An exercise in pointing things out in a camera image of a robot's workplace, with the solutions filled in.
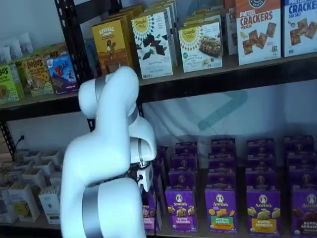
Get green Bobo's bar box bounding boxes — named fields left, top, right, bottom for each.
left=9, top=58, right=26, bottom=99
left=0, top=64, right=20, bottom=105

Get blue Z Bar box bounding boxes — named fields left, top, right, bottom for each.
left=46, top=55, right=80, bottom=95

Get white tea box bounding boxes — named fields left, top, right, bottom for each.
left=21, top=168, right=48, bottom=190
left=38, top=185, right=62, bottom=225
left=48, top=171, right=63, bottom=188
left=8, top=181, right=41, bottom=222
left=0, top=189, right=18, bottom=224

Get black metal shelf rack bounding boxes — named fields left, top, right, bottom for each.
left=69, top=0, right=317, bottom=134
left=0, top=0, right=97, bottom=163

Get yellow Bobo's bar box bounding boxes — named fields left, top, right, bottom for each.
left=22, top=56, right=54, bottom=97
left=39, top=44, right=68, bottom=60

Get purple Annie's box green patch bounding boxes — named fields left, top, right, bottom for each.
left=204, top=186, right=238, bottom=234

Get purple Annie's box yellow bunnies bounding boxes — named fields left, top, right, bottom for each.
left=246, top=189, right=282, bottom=236

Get pretzel crackers cheddar box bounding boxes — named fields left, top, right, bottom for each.
left=234, top=0, right=282, bottom=66
left=223, top=0, right=239, bottom=56

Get purple Annie's box brown bunnies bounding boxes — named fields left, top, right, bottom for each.
left=290, top=184, right=317, bottom=238

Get white paper pouch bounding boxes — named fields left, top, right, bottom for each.
left=8, top=39, right=23, bottom=60
left=0, top=46, right=12, bottom=64
left=19, top=33, right=33, bottom=54

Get pretzel crackers sea salt box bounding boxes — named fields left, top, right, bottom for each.
left=284, top=0, right=317, bottom=58

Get white chocolate chip box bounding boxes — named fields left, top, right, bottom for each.
left=130, top=11, right=174, bottom=79

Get purple Annie's box pink patch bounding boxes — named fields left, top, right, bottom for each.
left=141, top=197, right=157, bottom=231

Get purple Annie's snack box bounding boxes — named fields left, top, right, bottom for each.
left=246, top=153, right=277, bottom=171
left=288, top=166, right=317, bottom=186
left=245, top=168, right=277, bottom=193
left=171, top=154, right=198, bottom=172
left=284, top=135, right=315, bottom=153
left=247, top=138, right=275, bottom=156
left=208, top=153, right=236, bottom=172
left=168, top=170, right=198, bottom=190
left=207, top=170, right=236, bottom=189
left=286, top=151, right=317, bottom=168
left=174, top=141, right=198, bottom=157
left=211, top=138, right=236, bottom=156

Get Simple Mills dark cracker box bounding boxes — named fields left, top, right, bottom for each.
left=145, top=3, right=178, bottom=67

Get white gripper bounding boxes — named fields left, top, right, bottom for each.
left=137, top=161, right=153, bottom=199

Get white plastic backdrop sheet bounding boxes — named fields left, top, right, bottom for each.
left=142, top=81, right=317, bottom=149

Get Simple Mills snack bar box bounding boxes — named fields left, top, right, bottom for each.
left=183, top=14, right=225, bottom=57
left=178, top=21, right=223, bottom=73

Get teal tape strip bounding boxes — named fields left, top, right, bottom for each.
left=197, top=90, right=248, bottom=132

